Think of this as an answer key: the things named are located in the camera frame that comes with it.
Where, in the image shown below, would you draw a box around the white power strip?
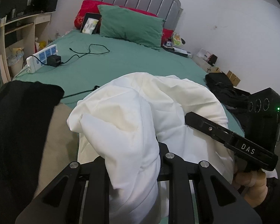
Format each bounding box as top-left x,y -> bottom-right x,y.
26,44 -> 58,73

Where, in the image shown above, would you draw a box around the snack bag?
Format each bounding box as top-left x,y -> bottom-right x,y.
172,34 -> 183,46

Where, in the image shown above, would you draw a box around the white nightstand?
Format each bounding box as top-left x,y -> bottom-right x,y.
192,55 -> 215,69

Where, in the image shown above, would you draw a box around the wet wipes pack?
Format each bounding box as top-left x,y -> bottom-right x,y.
82,18 -> 99,33

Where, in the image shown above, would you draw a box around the trash bin with bag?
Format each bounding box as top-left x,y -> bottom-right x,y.
8,51 -> 24,75

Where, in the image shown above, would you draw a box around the bed with green sheet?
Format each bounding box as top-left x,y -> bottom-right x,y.
13,24 -> 245,224

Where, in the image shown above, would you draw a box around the small red pillow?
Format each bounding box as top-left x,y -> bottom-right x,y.
162,28 -> 174,41

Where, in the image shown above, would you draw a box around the white paper box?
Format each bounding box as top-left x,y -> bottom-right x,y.
196,49 -> 211,60

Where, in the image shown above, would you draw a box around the person's right hand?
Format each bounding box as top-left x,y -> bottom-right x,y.
232,164 -> 269,208

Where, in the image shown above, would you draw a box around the wooden computer desk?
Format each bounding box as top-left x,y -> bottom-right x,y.
0,10 -> 52,84

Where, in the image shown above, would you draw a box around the tan pants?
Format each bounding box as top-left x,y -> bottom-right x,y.
34,103 -> 84,199

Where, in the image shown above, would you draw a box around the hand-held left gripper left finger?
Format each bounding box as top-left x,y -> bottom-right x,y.
15,156 -> 111,224

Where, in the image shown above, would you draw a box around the black monitor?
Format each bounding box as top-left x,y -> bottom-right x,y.
5,0 -> 29,17

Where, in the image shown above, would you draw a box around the black clip with cable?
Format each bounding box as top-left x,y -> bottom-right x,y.
62,85 -> 101,98

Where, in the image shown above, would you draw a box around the black charger cable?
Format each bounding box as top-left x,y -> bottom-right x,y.
59,44 -> 110,64

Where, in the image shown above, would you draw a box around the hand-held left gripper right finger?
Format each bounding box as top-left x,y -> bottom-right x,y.
157,142 -> 262,224

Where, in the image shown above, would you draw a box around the person's right forearm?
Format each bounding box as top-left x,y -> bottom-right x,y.
253,177 -> 280,224

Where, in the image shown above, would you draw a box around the black charger adapter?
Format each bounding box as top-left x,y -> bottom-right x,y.
48,55 -> 61,67

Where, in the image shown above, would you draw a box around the black jacket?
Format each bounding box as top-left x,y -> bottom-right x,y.
215,87 -> 250,122

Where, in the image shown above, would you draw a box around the white hooded jacket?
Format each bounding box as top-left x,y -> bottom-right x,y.
66,72 -> 235,224

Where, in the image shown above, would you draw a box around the black folded cloth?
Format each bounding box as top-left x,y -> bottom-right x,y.
0,80 -> 65,224

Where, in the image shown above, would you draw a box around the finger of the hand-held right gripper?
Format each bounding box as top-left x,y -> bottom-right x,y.
185,111 -> 235,145

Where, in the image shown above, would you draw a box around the large red pillow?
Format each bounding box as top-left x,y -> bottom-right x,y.
74,0 -> 159,28

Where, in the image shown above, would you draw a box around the green pillow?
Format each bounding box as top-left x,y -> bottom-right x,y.
97,5 -> 166,51

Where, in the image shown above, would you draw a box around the black tablet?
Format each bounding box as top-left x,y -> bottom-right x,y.
80,12 -> 102,34

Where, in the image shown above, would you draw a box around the black clothes pile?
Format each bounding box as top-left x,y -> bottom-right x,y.
205,72 -> 235,90

